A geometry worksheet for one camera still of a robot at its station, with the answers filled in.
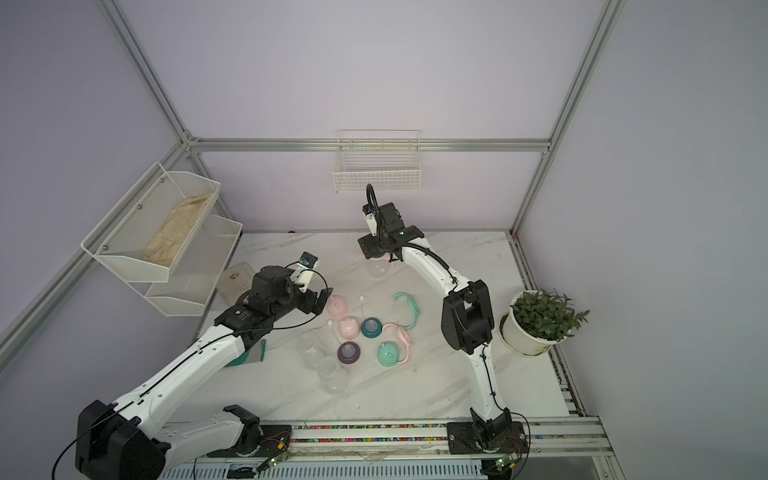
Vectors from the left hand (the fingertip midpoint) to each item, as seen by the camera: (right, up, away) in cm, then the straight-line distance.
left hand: (313, 285), depth 81 cm
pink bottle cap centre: (+8, -14, +10) cm, 19 cm away
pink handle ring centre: (+26, -16, +7) cm, 31 cm away
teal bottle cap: (+21, -20, +3) cm, 29 cm away
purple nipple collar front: (+9, -20, +6) cm, 23 cm away
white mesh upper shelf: (-45, +13, -2) cm, 47 cm away
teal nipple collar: (+15, -15, +11) cm, 24 cm away
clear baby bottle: (+1, -17, -4) cm, 18 cm away
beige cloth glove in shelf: (-37, +10, -5) cm, 39 cm away
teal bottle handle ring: (+29, -8, +15) cm, 34 cm away
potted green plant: (+61, -9, -3) cm, 61 cm away
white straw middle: (+11, -6, +20) cm, 24 cm away
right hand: (+17, +13, +15) cm, 26 cm away
